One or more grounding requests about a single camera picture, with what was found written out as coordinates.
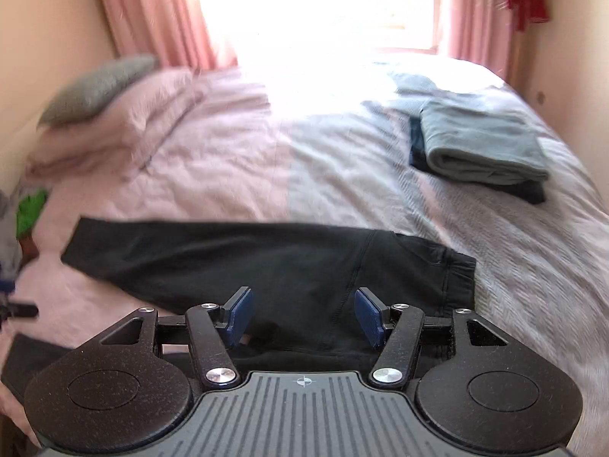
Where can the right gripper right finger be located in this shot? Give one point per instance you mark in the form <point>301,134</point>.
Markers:
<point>373,316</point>

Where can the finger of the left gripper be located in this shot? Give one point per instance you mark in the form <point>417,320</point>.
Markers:
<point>25,310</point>

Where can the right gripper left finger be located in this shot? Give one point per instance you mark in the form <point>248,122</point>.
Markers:
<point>234,316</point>

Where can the black trousers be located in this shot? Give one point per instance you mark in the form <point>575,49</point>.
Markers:
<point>303,279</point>

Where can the grey garment pile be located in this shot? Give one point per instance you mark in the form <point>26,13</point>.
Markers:
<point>11,253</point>

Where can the dark maroon garment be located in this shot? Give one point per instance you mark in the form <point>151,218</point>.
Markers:
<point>29,249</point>

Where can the green garment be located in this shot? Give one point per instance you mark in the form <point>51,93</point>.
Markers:
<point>29,210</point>

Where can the pink duvet cover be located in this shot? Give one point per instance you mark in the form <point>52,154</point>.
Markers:
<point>329,147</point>

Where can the pink pillow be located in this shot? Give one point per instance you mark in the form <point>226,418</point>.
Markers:
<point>124,136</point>

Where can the folded grey garment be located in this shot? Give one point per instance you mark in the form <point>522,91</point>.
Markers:
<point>480,147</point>

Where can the grey checked pillow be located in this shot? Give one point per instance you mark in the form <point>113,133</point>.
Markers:
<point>90,94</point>

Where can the light blue folded garment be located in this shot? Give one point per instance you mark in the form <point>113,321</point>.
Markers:
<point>415,85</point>

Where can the right pink curtain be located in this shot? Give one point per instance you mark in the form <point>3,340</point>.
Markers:
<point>478,31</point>

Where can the pink curtain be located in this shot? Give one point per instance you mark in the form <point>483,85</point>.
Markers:
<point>175,31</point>
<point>478,31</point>

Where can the left pink curtain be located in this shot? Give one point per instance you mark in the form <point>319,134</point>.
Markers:
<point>175,31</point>

